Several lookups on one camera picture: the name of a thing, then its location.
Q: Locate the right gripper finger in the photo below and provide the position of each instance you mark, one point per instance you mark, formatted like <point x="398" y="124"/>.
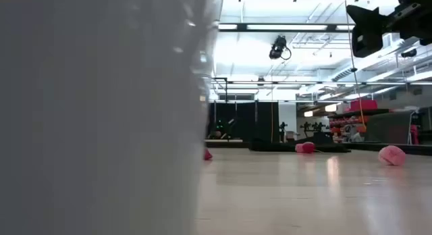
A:
<point x="368" y="42"/>
<point x="368" y="17"/>

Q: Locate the pink textured round produce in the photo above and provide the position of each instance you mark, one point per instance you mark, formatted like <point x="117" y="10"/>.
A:
<point x="391" y="155"/>

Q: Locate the red strawberry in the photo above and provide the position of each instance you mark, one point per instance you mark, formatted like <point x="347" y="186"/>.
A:
<point x="310" y="147"/>

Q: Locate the dark red small produce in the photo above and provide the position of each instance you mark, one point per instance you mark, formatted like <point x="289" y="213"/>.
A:
<point x="207" y="155"/>

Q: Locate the black ceiling fixture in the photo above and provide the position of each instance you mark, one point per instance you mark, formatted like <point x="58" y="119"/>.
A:
<point x="409" y="53"/>

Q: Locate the red storage shelf rack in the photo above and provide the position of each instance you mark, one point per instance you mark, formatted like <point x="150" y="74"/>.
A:
<point x="362" y="105"/>

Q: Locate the grey covered cart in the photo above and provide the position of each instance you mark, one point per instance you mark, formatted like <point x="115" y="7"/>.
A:
<point x="388" y="127"/>

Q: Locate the black background robot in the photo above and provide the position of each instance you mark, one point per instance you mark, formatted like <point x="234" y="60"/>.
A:
<point x="315" y="126"/>
<point x="283" y="130"/>

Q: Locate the black folded cloth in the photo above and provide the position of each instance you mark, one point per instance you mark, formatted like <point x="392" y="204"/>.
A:
<point x="270" y="148"/>

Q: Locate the black curtain partition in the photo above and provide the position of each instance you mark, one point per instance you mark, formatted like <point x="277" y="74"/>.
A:
<point x="243" y="120"/>

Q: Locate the black hanging overhead camera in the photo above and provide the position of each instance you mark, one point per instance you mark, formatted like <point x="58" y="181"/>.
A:
<point x="278" y="47"/>

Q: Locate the black table frame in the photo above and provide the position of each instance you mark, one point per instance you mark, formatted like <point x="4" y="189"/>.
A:
<point x="405" y="149"/>

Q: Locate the black overhead frame bar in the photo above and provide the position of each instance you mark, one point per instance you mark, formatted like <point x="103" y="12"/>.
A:
<point x="241" y="26"/>

